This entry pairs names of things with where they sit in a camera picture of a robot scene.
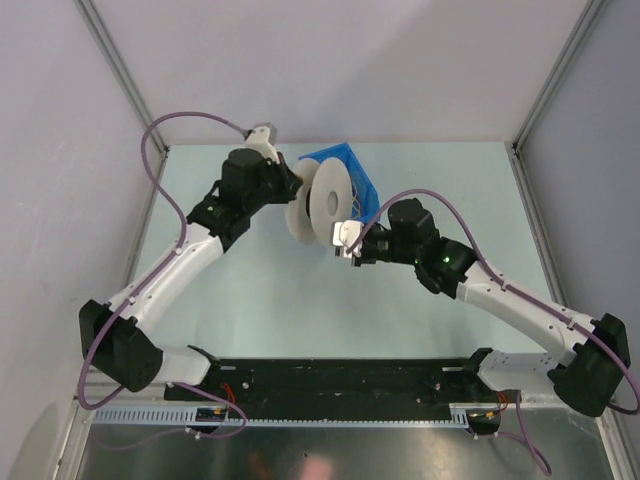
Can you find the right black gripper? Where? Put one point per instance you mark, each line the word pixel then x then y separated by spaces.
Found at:
pixel 363 258

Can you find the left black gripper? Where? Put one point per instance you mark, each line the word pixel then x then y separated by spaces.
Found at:
pixel 289 181

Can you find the grey cable spool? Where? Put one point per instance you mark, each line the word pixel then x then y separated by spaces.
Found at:
pixel 324 198

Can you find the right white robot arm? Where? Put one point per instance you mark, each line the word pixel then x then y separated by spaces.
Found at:
pixel 583 361

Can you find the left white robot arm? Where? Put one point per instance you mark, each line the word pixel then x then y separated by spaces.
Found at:
pixel 116 335

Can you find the blue plastic bin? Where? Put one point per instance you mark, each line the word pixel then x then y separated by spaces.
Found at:
pixel 366 200

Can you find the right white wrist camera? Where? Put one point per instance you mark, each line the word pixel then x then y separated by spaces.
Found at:
pixel 345 239

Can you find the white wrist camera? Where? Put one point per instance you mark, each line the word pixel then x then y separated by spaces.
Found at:
pixel 261 138
pixel 345 239

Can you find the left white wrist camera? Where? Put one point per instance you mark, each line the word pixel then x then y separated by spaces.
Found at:
pixel 261 138

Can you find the right aluminium frame post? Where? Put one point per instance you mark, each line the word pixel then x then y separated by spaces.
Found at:
pixel 587 21

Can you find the aluminium frame post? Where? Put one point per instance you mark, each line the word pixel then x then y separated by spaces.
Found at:
pixel 114 59
pixel 587 21

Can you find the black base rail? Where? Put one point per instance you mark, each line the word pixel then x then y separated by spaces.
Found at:
pixel 376 389

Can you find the grey slotted cable duct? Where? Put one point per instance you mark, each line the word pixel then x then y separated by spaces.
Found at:
pixel 210 416

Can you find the left aluminium frame post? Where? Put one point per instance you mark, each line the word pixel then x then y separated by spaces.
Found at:
pixel 114 59

